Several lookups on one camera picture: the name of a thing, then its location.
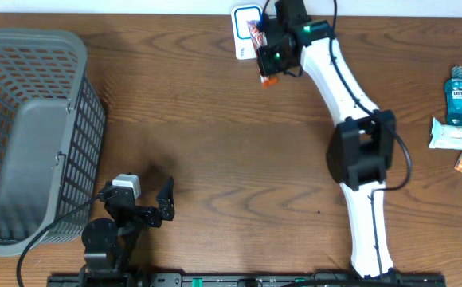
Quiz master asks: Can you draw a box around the red Top chocolate bar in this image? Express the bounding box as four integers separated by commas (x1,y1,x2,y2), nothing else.
246,20,278,88

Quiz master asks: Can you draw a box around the blue mouthwash bottle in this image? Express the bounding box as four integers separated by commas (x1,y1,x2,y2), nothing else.
444,65,462,126

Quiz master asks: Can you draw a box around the light blue wet wipes pack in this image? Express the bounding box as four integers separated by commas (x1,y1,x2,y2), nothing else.
429,118,462,151

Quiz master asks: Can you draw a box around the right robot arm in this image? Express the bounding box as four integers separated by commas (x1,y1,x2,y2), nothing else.
256,14,397,279

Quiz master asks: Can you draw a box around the white barcode scanner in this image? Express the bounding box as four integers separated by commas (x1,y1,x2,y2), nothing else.
230,4,263,60

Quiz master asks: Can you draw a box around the grey plastic shopping basket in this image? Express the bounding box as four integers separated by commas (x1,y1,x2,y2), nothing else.
0,29,105,257

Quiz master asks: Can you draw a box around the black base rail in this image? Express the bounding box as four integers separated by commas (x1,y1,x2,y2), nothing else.
46,270,446,287

